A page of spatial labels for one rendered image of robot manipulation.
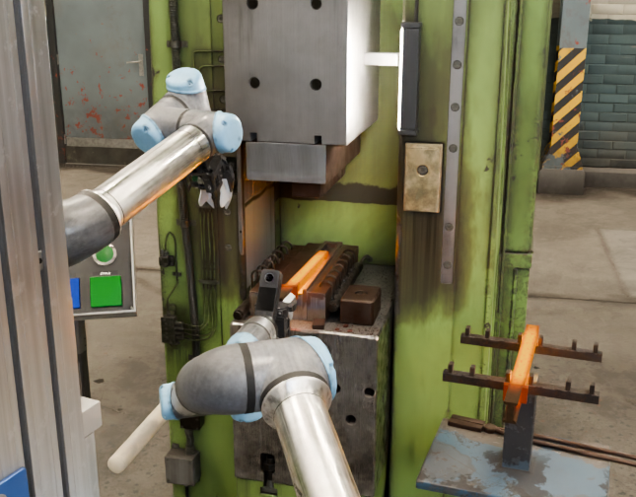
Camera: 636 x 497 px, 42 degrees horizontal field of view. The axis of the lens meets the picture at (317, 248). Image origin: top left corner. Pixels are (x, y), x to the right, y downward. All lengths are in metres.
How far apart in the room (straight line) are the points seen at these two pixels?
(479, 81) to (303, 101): 0.42
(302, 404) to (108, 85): 7.55
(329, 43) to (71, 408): 1.25
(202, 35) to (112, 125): 6.58
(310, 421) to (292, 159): 0.89
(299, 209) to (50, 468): 1.75
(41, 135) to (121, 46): 7.80
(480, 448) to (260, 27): 1.10
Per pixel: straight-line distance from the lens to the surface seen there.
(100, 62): 8.71
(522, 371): 1.79
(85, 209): 1.36
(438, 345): 2.23
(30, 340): 0.84
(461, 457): 2.00
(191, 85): 1.70
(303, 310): 2.11
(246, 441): 2.25
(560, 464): 2.02
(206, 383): 1.35
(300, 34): 1.97
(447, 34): 2.05
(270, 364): 1.35
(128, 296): 2.11
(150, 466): 3.30
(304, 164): 2.00
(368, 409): 2.12
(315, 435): 1.25
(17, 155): 0.79
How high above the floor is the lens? 1.71
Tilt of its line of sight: 17 degrees down
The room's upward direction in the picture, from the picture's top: straight up
